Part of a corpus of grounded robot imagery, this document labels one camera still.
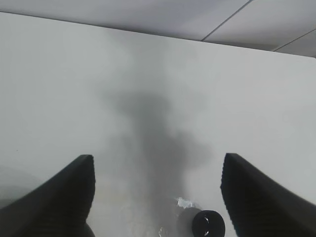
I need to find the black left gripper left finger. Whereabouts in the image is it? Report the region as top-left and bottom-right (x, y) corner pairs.
(0, 155), (95, 237)

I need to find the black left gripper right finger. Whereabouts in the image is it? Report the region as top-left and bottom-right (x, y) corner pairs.
(220, 153), (316, 237)

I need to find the small black teacup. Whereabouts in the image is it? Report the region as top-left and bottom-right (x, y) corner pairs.
(192, 210), (226, 237)

